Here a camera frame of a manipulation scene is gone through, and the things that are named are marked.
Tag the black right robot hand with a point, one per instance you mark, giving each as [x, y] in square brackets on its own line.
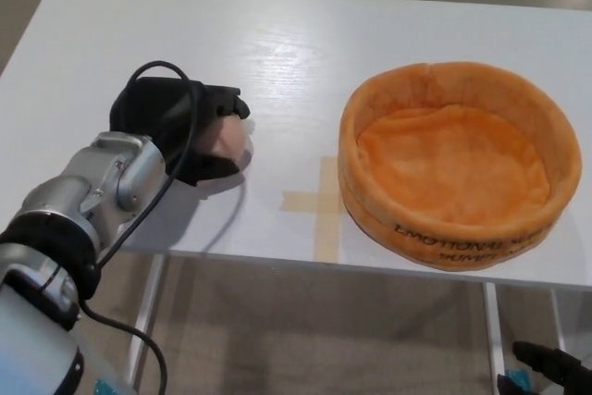
[555, 367]

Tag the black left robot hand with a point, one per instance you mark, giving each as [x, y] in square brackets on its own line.
[157, 110]

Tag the pink round plush toy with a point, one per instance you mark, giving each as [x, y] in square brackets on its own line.
[229, 140]

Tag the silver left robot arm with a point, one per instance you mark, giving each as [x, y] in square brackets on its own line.
[55, 228]

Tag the orange plush round basket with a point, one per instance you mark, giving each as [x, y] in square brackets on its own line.
[462, 168]

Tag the teal patch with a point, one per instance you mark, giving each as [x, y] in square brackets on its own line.
[105, 388]
[515, 378]

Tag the white table leg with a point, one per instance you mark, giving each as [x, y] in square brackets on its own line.
[494, 335]
[558, 321]
[147, 298]

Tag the short beige tape strip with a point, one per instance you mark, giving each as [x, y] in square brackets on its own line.
[305, 201]

